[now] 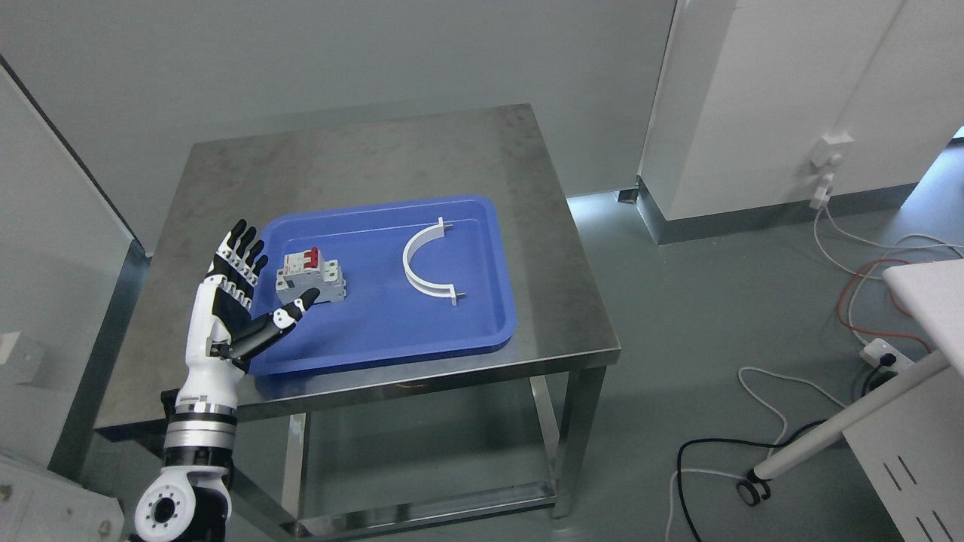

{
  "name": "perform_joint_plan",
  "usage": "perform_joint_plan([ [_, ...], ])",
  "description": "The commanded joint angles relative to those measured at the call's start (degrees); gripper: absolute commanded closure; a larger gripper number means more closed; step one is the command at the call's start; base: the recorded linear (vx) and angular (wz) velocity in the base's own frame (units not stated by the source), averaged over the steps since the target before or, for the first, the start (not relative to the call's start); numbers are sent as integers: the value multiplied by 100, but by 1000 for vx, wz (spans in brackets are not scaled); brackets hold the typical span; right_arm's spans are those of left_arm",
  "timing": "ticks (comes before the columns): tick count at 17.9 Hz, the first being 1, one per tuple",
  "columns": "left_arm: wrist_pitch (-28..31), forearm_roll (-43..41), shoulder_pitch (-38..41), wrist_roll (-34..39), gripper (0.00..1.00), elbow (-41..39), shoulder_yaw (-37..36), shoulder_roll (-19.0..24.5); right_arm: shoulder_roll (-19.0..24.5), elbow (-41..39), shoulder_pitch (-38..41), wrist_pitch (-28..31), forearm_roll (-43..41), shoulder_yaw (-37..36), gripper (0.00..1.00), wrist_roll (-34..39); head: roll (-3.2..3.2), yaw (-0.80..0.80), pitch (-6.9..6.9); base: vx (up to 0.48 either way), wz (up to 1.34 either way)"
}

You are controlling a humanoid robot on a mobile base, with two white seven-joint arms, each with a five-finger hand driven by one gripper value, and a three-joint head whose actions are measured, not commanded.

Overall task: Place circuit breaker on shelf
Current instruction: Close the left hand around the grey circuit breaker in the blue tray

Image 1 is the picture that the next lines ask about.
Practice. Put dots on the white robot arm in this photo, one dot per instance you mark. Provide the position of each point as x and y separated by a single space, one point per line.
189 500

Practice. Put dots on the white power strip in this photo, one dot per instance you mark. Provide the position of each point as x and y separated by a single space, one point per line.
879 349

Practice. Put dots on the white wall socket plug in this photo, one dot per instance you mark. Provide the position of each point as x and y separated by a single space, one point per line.
828 152

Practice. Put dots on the white curved pipe clamp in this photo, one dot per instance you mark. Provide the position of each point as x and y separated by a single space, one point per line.
423 273

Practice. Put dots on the stainless steel table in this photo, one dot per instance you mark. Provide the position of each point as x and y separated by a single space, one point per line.
562 346

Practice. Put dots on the white perforated cabinet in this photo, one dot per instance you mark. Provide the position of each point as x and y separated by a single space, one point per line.
911 451

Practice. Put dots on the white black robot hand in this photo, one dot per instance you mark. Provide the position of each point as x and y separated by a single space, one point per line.
223 336

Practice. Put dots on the blue plastic tray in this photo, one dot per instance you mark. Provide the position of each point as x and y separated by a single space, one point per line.
382 320

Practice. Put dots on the grey circuit breaker red switch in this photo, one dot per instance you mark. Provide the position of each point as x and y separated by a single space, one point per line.
302 270

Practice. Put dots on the white wall outlet box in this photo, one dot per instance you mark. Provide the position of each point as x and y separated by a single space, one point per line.
21 358

